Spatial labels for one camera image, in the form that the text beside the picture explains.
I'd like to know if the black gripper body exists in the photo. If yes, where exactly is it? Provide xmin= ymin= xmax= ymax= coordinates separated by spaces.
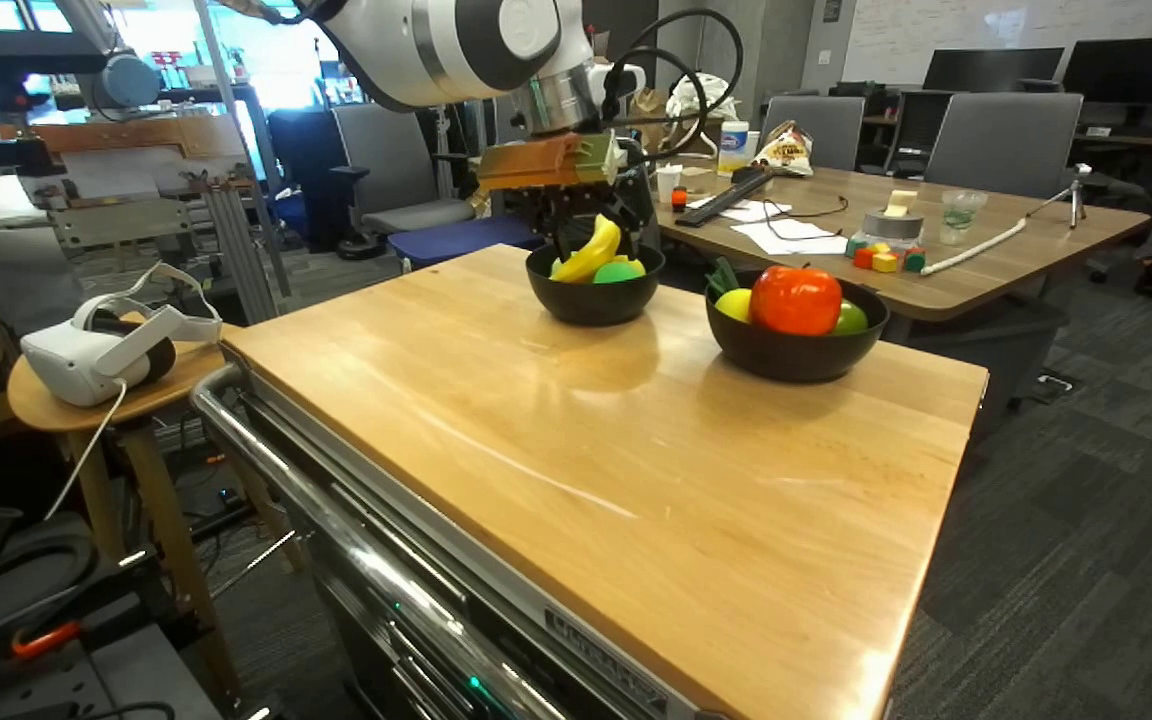
xmin=518 ymin=177 xmax=664 ymax=239

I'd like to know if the yellow toy banana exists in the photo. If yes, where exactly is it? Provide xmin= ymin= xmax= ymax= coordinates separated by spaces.
xmin=542 ymin=210 xmax=626 ymax=289

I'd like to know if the dark green foam ball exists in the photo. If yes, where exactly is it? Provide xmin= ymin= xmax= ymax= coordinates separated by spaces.
xmin=588 ymin=254 xmax=653 ymax=289

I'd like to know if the black plastic bowl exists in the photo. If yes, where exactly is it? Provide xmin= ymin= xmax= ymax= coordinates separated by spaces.
xmin=704 ymin=274 xmax=890 ymax=387
xmin=518 ymin=238 xmax=671 ymax=329

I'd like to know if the grey arm with blue joint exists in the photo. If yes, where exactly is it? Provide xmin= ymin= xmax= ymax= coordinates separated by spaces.
xmin=48 ymin=0 xmax=166 ymax=113

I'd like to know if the white paper cup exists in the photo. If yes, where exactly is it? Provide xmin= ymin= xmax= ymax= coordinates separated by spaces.
xmin=653 ymin=161 xmax=689 ymax=210

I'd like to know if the black long bar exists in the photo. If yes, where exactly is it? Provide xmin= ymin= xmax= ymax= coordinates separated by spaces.
xmin=671 ymin=161 xmax=785 ymax=227

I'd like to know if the white bottle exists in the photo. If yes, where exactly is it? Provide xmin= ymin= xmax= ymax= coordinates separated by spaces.
xmin=717 ymin=113 xmax=757 ymax=181

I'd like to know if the white paper sheet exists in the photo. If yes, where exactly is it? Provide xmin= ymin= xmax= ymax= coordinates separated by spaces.
xmin=726 ymin=196 xmax=854 ymax=264

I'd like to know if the tan crumpled bag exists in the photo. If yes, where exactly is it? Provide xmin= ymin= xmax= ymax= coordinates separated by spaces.
xmin=752 ymin=120 xmax=821 ymax=181

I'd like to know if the grey chair with blue seat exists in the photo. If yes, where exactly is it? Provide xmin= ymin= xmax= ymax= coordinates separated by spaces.
xmin=328 ymin=101 xmax=542 ymax=274

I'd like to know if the orange fruit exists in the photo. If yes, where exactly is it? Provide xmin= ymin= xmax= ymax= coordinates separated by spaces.
xmin=746 ymin=262 xmax=848 ymax=342

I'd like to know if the grey office chair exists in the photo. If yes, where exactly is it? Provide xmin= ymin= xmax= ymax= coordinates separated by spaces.
xmin=760 ymin=88 xmax=873 ymax=177
xmin=918 ymin=88 xmax=1093 ymax=204

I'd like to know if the green toy lime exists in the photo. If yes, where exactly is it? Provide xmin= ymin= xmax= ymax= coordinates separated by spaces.
xmin=833 ymin=297 xmax=873 ymax=342

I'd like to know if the white cart with wooden top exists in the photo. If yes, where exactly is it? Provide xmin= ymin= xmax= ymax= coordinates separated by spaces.
xmin=183 ymin=239 xmax=997 ymax=720

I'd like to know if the clear plastic food container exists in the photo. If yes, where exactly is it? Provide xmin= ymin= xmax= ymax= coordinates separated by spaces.
xmin=873 ymin=183 xmax=930 ymax=250

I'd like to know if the clear plastic cup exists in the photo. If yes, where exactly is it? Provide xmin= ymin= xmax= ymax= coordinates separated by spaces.
xmin=935 ymin=183 xmax=991 ymax=238

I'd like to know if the white plastic rod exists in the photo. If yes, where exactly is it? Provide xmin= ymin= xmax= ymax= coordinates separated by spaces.
xmin=915 ymin=213 xmax=1040 ymax=280

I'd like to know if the wooden office desk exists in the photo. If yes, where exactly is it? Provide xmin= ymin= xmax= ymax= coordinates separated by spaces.
xmin=653 ymin=161 xmax=1152 ymax=403

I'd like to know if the black computer monitor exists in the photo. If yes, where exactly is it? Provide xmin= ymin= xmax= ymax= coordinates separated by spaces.
xmin=918 ymin=43 xmax=1069 ymax=98
xmin=1061 ymin=33 xmax=1152 ymax=113

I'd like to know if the small tabletop tripod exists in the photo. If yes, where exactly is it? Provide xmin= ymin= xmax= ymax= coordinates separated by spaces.
xmin=1053 ymin=161 xmax=1101 ymax=233

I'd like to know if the white VR headset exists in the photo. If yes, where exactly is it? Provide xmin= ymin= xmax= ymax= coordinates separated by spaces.
xmin=17 ymin=257 xmax=229 ymax=411

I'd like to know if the round wooden stool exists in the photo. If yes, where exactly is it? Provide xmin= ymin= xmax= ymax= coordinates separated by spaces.
xmin=5 ymin=335 xmax=248 ymax=703

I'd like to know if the tan wrist camera mount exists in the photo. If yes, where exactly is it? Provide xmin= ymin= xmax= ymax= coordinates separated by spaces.
xmin=470 ymin=129 xmax=626 ymax=200

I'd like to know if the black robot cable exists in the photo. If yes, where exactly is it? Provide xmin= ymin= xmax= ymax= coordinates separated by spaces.
xmin=592 ymin=6 xmax=746 ymax=169

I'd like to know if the white wire basket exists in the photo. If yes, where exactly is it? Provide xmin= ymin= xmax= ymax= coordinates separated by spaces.
xmin=658 ymin=70 xmax=743 ymax=151

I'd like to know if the thin black cable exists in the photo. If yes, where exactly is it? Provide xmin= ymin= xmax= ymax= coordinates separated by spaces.
xmin=788 ymin=181 xmax=860 ymax=226

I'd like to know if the aluminium frame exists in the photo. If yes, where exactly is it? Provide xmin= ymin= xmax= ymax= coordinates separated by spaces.
xmin=191 ymin=164 xmax=295 ymax=329

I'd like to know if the metal cart handle bar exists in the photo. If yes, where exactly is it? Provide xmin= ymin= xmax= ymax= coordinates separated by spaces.
xmin=183 ymin=365 xmax=578 ymax=720

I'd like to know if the white headset cable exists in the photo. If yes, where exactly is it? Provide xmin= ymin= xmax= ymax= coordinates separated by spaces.
xmin=34 ymin=376 xmax=136 ymax=530

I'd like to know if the orange handled clamp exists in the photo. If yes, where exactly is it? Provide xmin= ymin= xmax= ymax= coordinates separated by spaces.
xmin=5 ymin=615 xmax=89 ymax=670

